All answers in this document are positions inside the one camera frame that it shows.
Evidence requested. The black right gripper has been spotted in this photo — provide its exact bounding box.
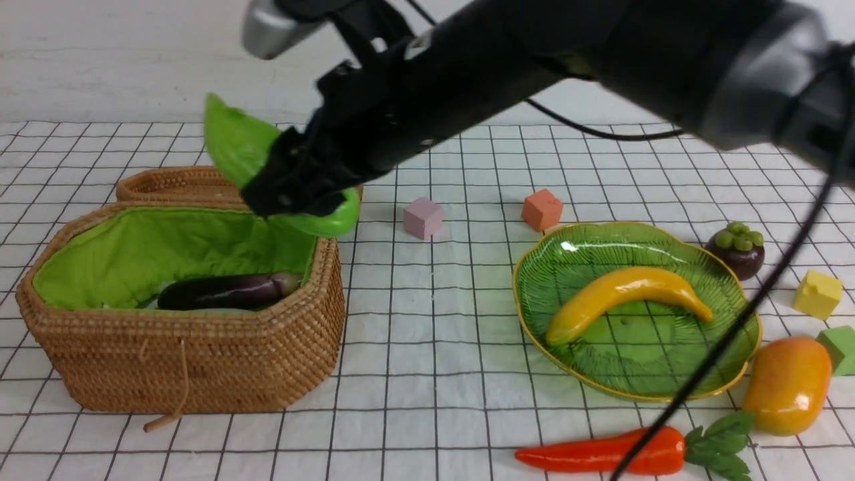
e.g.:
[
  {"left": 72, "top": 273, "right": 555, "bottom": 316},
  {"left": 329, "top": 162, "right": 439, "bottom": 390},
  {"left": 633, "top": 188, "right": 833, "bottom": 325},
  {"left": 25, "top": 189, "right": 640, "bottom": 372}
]
[{"left": 240, "top": 40, "right": 482, "bottom": 217}]

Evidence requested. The green bitter gourd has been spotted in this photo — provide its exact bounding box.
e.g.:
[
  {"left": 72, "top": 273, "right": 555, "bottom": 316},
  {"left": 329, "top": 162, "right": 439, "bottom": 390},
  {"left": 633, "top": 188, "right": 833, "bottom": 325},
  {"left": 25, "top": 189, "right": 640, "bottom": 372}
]
[{"left": 202, "top": 92, "right": 361, "bottom": 238}]

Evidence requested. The purple eggplant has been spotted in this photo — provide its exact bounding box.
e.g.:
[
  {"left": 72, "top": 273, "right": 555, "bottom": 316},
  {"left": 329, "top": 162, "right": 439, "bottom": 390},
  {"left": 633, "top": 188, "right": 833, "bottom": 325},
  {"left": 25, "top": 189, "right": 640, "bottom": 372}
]
[{"left": 158, "top": 271, "right": 303, "bottom": 311}]

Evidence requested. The yellow banana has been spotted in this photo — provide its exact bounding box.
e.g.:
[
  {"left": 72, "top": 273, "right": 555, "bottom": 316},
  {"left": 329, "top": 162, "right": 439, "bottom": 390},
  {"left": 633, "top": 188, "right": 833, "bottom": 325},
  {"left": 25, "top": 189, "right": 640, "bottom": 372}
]
[{"left": 544, "top": 266, "right": 714, "bottom": 347}]

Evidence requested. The dark purple mangosteen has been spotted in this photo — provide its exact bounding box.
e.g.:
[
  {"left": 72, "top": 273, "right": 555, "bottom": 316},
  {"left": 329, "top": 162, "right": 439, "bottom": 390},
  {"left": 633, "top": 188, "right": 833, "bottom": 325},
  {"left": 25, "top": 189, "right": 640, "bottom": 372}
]
[{"left": 705, "top": 222, "right": 765, "bottom": 281}]

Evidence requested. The orange carrot with leaves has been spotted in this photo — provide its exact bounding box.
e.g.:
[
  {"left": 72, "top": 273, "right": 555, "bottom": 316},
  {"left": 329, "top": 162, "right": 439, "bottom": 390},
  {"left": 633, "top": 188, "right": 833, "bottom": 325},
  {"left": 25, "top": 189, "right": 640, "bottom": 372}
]
[{"left": 515, "top": 412, "right": 755, "bottom": 480}]

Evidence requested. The orange yellow mango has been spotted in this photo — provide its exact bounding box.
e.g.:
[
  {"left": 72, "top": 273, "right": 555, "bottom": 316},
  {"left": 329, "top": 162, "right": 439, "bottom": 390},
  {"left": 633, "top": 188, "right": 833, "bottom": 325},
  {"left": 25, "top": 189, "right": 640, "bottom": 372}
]
[{"left": 742, "top": 336, "right": 832, "bottom": 436}]

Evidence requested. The white radish with leaves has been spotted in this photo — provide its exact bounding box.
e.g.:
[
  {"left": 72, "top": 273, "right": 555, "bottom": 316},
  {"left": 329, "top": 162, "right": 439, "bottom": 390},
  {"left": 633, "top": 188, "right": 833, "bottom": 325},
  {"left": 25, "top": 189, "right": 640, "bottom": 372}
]
[{"left": 131, "top": 278, "right": 269, "bottom": 313}]

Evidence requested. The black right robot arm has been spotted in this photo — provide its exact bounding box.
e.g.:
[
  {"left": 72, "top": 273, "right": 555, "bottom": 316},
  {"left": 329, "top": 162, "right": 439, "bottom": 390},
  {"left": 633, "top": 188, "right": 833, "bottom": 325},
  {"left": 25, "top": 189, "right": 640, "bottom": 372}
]
[{"left": 239, "top": 1, "right": 853, "bottom": 217}]

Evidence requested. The woven rattan basket lid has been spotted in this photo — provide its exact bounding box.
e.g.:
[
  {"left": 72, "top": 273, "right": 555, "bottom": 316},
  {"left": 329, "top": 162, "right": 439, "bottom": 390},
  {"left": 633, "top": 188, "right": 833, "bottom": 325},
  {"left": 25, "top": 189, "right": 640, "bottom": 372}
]
[{"left": 116, "top": 165, "right": 244, "bottom": 205}]

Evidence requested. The pink foam cube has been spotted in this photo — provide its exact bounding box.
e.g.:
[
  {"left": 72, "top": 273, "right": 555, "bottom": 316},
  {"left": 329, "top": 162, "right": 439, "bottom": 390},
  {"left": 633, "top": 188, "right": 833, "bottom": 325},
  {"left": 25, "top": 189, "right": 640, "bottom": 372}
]
[{"left": 403, "top": 197, "right": 444, "bottom": 241}]

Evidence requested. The woven rattan basket green lining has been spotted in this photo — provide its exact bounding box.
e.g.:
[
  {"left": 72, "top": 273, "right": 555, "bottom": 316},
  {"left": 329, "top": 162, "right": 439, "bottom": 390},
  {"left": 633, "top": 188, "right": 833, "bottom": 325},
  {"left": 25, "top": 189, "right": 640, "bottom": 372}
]
[{"left": 15, "top": 202, "right": 346, "bottom": 414}]

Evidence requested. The orange foam cube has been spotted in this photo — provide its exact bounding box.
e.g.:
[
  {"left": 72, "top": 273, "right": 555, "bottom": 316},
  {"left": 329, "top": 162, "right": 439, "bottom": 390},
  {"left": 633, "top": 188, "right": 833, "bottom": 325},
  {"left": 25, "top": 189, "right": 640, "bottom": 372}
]
[{"left": 521, "top": 188, "right": 564, "bottom": 232}]

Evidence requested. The green leaf glass plate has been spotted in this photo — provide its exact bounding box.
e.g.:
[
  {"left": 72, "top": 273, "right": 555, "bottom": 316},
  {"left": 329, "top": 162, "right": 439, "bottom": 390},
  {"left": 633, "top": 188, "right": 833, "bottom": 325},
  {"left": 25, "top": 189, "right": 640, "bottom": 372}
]
[{"left": 513, "top": 222, "right": 748, "bottom": 403}]

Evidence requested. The yellow foam cube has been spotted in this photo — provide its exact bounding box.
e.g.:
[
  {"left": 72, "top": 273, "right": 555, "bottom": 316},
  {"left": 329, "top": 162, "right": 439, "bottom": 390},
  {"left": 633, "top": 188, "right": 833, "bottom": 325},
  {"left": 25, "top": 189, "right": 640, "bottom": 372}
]
[{"left": 793, "top": 270, "right": 844, "bottom": 321}]

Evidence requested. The green foam cube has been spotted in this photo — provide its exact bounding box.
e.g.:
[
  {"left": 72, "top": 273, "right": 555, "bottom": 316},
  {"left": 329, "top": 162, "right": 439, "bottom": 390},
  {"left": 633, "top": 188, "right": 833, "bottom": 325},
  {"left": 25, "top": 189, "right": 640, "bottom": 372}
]
[{"left": 816, "top": 325, "right": 855, "bottom": 377}]

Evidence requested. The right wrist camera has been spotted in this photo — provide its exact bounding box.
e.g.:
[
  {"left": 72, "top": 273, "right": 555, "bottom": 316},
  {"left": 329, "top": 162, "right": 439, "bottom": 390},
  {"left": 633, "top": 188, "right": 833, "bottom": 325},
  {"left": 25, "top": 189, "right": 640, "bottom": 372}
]
[{"left": 241, "top": 1, "right": 415, "bottom": 66}]

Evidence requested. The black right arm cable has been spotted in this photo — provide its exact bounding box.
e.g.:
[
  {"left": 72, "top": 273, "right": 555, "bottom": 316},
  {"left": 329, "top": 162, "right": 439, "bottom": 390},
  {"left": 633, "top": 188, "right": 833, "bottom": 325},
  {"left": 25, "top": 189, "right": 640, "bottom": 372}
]
[{"left": 407, "top": 0, "right": 855, "bottom": 481}]

